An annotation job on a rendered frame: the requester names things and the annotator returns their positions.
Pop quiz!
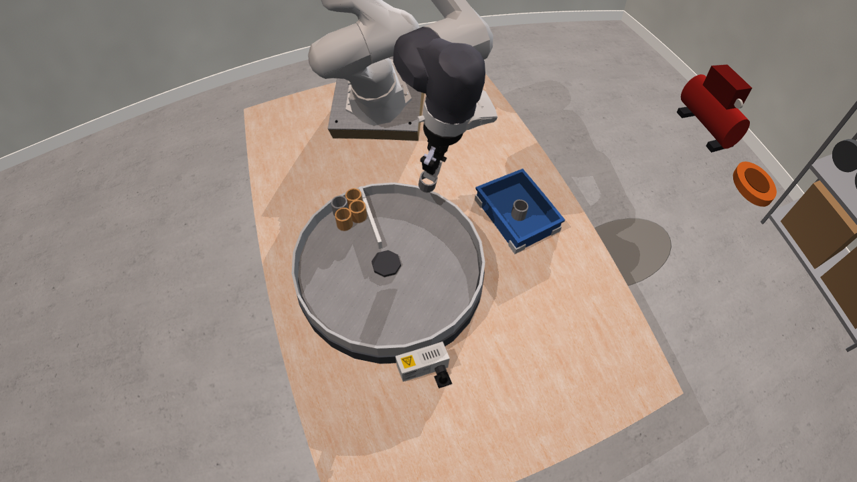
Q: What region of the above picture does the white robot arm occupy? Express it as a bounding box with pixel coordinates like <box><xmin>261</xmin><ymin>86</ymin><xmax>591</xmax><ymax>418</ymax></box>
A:
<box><xmin>308</xmin><ymin>0</ymin><xmax>497</xmax><ymax>137</ymax></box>

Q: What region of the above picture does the blue plastic crate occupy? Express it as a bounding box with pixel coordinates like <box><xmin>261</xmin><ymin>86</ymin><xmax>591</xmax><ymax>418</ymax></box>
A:
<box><xmin>475</xmin><ymin>169</ymin><xmax>565</xmax><ymax>254</ymax></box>

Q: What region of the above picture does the bronze bushing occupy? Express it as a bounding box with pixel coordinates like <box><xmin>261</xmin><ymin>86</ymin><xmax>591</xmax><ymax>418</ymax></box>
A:
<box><xmin>335</xmin><ymin>208</ymin><xmax>353</xmax><ymax>231</ymax></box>
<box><xmin>349</xmin><ymin>200</ymin><xmax>367</xmax><ymax>223</ymax></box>
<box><xmin>345</xmin><ymin>188</ymin><xmax>362</xmax><ymax>208</ymax></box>

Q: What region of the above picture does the grey metal bushing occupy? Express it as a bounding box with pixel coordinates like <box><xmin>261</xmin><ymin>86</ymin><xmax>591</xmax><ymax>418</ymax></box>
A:
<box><xmin>511</xmin><ymin>199</ymin><xmax>528</xmax><ymax>221</ymax></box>
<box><xmin>331</xmin><ymin>195</ymin><xmax>348</xmax><ymax>216</ymax></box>
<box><xmin>418</xmin><ymin>171</ymin><xmax>438</xmax><ymax>193</ymax></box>

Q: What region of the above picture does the grey round turning table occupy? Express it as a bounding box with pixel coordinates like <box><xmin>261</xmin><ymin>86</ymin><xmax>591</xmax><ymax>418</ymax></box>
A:
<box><xmin>291</xmin><ymin>183</ymin><xmax>485</xmax><ymax>388</ymax></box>

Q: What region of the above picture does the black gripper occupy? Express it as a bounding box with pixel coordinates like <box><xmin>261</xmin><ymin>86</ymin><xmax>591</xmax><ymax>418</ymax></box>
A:
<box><xmin>420</xmin><ymin>124</ymin><xmax>463</xmax><ymax>182</ymax></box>

